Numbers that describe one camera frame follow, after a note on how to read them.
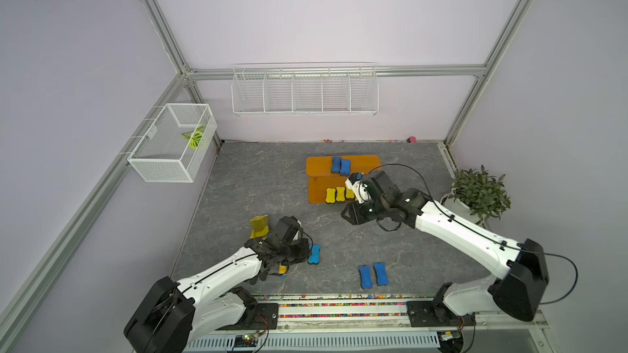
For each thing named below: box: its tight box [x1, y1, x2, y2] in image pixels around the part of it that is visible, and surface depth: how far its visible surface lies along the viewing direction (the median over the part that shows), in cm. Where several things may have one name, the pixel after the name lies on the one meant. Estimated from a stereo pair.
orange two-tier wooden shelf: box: [305, 155, 382, 204], surface depth 98 cm
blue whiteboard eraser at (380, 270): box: [372, 262, 390, 286], surface depth 82 cm
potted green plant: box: [439, 165, 512, 230], surface depth 81 cm
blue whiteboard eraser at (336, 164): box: [330, 156, 342, 174], surface depth 93 cm
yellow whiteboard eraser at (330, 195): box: [325, 187, 337, 204], surface depth 101 cm
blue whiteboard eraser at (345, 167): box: [340, 159, 351, 177], surface depth 93 cm
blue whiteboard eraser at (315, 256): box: [307, 245, 322, 265], surface depth 84 cm
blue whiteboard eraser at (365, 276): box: [358, 264, 373, 290], surface depth 82 cm
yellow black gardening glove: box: [249, 214, 270, 239], surface depth 93 cm
